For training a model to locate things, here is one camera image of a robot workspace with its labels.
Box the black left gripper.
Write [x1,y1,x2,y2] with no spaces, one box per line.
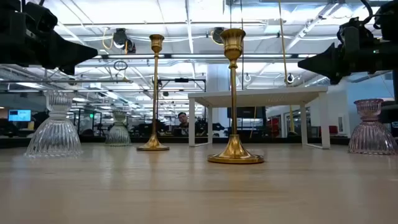
[0,18,99,75]

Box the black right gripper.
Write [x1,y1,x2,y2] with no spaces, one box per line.
[297,40,398,85]

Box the clear ribbed glass candle holder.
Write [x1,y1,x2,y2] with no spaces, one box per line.
[24,90,84,159]

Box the pink ribbed glass candle holder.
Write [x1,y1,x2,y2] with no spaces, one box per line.
[348,98,398,156]

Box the green ribbed glass candle holder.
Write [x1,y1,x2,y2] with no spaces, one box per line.
[104,110,132,147]

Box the tall slim brass candlestick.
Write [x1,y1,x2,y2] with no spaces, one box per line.
[136,34,170,152]

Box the black ceiling-mounted device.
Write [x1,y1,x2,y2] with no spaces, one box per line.
[211,27,225,46]
[113,27,137,54]

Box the white perforated riser shelf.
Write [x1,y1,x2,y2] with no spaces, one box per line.
[188,86,331,149]

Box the blue computer monitor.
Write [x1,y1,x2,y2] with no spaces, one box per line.
[7,109,32,123]

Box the dark flat screen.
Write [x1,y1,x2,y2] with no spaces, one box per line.
[226,106,267,119]

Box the brass candlestick holder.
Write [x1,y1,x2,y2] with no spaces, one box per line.
[207,28,265,165]

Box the person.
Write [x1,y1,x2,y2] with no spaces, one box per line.
[177,111,190,130]

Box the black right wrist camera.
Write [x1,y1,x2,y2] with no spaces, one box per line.
[337,17,376,47]

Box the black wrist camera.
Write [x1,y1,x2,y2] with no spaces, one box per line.
[337,17,376,47]
[24,1,59,32]

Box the black hanging cable loop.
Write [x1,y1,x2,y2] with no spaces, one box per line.
[113,60,129,72]

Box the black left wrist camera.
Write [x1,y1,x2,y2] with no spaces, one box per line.
[24,1,59,32]

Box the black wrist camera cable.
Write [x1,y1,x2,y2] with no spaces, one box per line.
[360,0,374,23]

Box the black metal table frame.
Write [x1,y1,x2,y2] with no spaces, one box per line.
[0,136,398,149]

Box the black metal gantry frame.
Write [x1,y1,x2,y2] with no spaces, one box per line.
[157,77,207,93]

